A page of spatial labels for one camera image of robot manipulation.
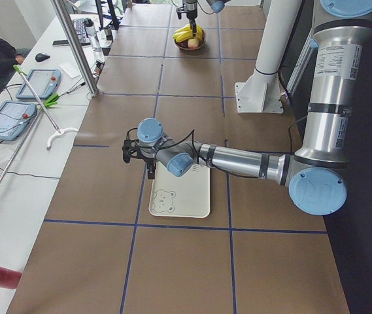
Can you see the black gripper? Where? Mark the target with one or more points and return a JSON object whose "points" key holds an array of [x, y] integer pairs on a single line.
{"points": [[148, 159], [191, 7]]}

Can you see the yellow banana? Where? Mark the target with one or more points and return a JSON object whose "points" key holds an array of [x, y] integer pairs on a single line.
{"points": [[181, 36], [198, 34]]}

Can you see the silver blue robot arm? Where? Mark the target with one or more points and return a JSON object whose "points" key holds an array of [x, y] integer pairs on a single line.
{"points": [[313, 172], [216, 6]]}

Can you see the brown wicker basket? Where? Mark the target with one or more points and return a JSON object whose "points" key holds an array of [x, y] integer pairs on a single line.
{"points": [[184, 46]]}

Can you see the red yellow apple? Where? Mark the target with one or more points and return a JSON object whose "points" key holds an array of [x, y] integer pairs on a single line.
{"points": [[193, 43]]}

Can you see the white bear tray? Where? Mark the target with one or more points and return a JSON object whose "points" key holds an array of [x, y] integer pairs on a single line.
{"points": [[187, 196]]}

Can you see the metal cup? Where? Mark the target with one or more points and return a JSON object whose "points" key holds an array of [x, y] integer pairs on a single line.
{"points": [[108, 33]]}

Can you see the clear water bottle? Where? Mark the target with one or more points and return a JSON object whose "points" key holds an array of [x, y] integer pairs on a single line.
{"points": [[92, 35]]}

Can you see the black keyboard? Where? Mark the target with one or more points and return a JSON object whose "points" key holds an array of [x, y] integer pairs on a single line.
{"points": [[80, 31]]}

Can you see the black smartphone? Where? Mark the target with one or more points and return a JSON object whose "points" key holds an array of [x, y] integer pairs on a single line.
{"points": [[60, 43]]}

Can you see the blue teach pendant far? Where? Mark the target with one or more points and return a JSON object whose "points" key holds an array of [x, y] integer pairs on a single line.
{"points": [[43, 81]]}

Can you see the blue teach pendant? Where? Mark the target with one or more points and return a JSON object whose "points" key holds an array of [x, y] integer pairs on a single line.
{"points": [[14, 118], [43, 81]]}

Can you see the blue teach pendant near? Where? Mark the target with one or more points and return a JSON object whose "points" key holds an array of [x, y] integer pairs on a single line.
{"points": [[14, 118]]}

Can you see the black computer mouse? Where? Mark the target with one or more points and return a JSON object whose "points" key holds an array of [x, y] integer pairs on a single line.
{"points": [[40, 57]]}

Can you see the long metal reacher grabber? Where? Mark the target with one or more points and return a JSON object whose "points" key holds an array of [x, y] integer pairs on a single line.
{"points": [[20, 145]]}

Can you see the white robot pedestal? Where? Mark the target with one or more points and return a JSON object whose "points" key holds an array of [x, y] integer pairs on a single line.
{"points": [[261, 93]]}

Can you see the green handled reacher grabber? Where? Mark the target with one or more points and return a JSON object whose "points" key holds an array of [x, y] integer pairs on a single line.
{"points": [[58, 131]]}

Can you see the aluminium frame post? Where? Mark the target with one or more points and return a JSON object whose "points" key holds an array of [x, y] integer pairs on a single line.
{"points": [[78, 53]]}

